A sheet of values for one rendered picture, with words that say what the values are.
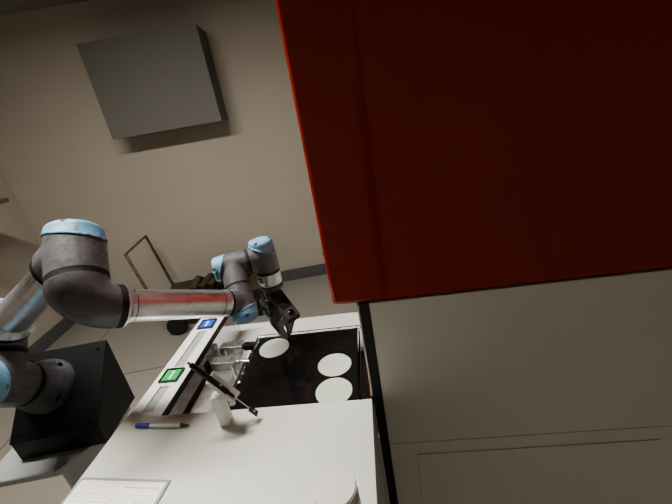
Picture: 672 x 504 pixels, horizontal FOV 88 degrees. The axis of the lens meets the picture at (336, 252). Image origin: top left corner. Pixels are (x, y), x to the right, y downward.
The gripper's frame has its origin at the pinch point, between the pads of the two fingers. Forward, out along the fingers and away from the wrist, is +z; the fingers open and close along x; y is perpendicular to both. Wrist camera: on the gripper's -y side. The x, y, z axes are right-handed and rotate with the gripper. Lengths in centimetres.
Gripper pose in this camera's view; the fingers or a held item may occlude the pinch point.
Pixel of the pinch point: (288, 336)
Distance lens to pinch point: 122.8
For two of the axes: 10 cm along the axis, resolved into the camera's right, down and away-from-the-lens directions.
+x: -7.5, 3.6, -5.6
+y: -6.5, -1.9, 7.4
